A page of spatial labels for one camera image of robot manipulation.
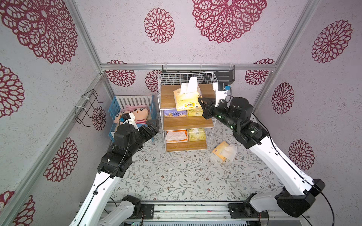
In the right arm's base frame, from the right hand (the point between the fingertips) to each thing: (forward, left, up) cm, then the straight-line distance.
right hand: (201, 99), depth 62 cm
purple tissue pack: (+8, +14, -17) cm, 24 cm away
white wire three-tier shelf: (+2, +7, -23) cm, 24 cm away
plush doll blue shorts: (+19, +38, -28) cm, 51 cm away
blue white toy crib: (+31, +58, -28) cm, 71 cm away
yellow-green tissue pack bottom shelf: (+10, -1, -40) cm, 41 cm away
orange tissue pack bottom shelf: (+6, +13, -37) cm, 40 cm away
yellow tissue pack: (-3, -18, -42) cm, 45 cm away
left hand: (-7, +22, -10) cm, 25 cm away
